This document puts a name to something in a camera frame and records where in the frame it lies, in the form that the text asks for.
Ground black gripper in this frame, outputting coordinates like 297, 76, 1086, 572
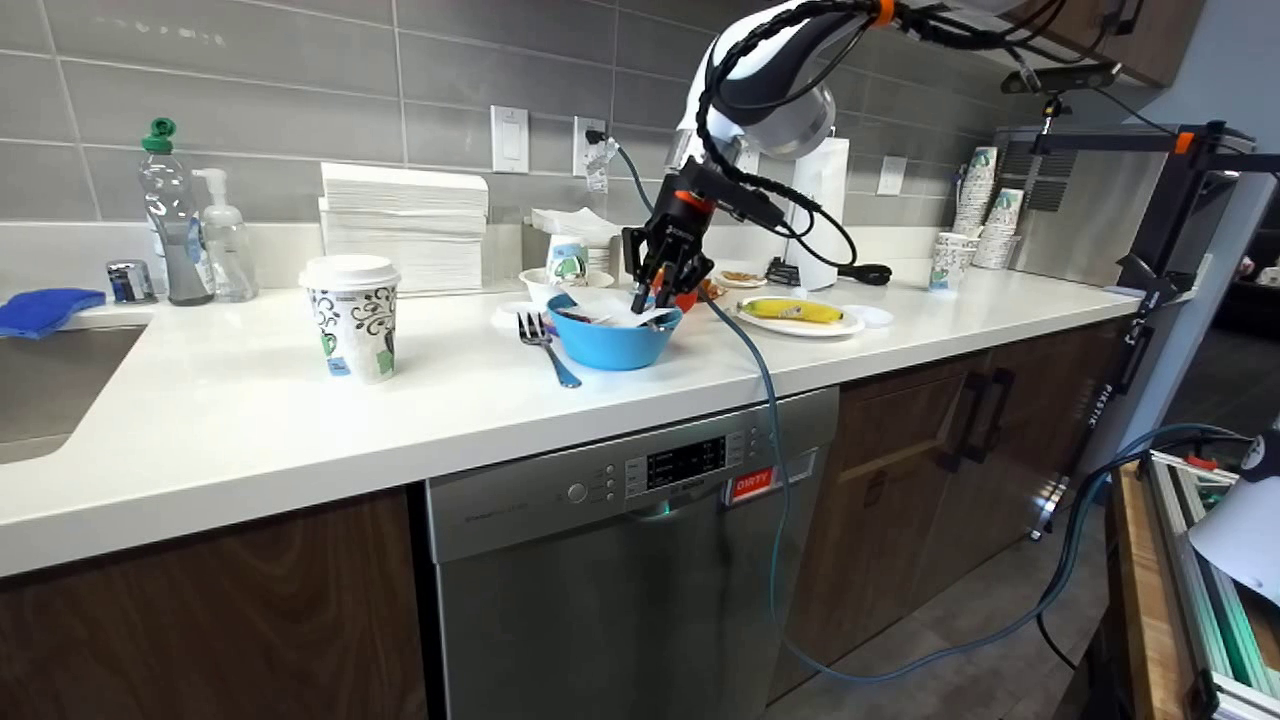
619, 165, 731, 319

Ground white paper napkin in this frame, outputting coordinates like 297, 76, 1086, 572
570, 286, 679, 332

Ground blue bowl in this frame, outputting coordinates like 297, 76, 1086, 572
544, 291, 689, 378

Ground small cup in white bowl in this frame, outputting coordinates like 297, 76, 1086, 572
544, 231, 594, 288

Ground yellow banana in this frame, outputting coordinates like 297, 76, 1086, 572
738, 291, 851, 328

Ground white ceramic bowl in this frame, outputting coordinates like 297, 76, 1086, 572
518, 264, 632, 312

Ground white banana plate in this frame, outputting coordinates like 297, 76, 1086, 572
729, 291, 868, 346

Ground white plate with cookies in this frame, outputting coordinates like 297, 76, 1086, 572
711, 264, 771, 296

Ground blue plastic fork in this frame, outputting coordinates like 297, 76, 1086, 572
512, 309, 590, 394

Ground single patterned paper cup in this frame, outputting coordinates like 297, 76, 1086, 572
928, 227, 975, 291

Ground stack of white paper towels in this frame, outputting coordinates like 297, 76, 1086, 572
317, 159, 493, 296

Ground stainless steel dishwasher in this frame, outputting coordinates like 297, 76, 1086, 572
425, 385, 843, 720

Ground white spray bottle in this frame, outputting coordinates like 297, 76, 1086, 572
951, 139, 1001, 238

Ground patterned paper cup with lid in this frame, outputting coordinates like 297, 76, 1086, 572
297, 254, 405, 385

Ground short stack of paper cups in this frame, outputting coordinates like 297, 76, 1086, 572
981, 184, 1031, 274

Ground clear soap pump dispenser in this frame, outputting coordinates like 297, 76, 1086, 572
195, 165, 260, 304

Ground clear bottle with green cap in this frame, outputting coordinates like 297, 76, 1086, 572
138, 117, 215, 309

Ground small blue white box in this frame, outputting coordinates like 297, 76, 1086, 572
106, 257, 162, 309

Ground dark wood cabinet under sink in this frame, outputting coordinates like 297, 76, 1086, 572
0, 484, 434, 720

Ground aluminium wood robot cart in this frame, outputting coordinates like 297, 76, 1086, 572
1086, 450, 1280, 720

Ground blue cloth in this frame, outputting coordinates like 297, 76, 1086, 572
0, 286, 110, 341

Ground kitchen sink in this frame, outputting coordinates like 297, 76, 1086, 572
0, 319, 148, 468

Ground black power cable with plug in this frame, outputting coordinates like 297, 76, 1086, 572
581, 126, 663, 222

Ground white wall outlet with plug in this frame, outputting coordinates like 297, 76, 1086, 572
570, 112, 611, 179

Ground blue cable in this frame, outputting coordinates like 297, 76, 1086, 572
697, 291, 1265, 693

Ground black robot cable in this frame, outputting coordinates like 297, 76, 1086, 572
726, 165, 896, 288

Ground dark wood cabinet with handles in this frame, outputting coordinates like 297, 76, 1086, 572
764, 315, 1151, 699

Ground dark wood wall cabinet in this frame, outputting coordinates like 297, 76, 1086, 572
1013, 0, 1212, 91

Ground black camera stand orange clamps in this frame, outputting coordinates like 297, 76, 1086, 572
997, 57, 1280, 545

